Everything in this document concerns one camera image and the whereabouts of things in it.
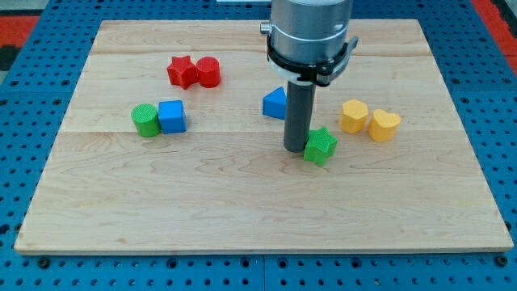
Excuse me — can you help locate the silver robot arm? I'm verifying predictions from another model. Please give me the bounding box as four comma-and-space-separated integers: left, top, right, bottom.
260, 0, 358, 86

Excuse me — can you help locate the green star block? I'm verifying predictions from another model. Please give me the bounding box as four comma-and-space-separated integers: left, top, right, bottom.
303, 127, 338, 167

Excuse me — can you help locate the red star block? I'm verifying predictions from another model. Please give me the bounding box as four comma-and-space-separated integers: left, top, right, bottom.
166, 56, 198, 90

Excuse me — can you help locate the blue triangle block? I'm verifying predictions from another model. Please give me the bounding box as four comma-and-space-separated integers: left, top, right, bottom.
262, 87, 287, 120

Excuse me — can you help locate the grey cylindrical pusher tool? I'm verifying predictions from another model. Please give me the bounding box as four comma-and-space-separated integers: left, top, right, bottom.
284, 82, 316, 153

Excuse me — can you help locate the red cylinder block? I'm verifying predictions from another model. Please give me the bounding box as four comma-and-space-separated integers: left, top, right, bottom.
196, 57, 221, 88

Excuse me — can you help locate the blue cube block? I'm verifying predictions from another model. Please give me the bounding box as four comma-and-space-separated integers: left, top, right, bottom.
158, 100, 187, 134

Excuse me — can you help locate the wooden board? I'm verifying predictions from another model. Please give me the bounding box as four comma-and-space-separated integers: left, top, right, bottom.
15, 19, 513, 255

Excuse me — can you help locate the yellow hexagon block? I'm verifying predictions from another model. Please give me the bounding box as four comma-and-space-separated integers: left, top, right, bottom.
339, 99, 368, 133

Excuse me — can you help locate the green cylinder block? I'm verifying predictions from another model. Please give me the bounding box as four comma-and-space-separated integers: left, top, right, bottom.
131, 103, 162, 137

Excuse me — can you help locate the yellow heart block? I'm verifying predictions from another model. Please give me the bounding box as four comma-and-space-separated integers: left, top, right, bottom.
368, 109, 401, 142

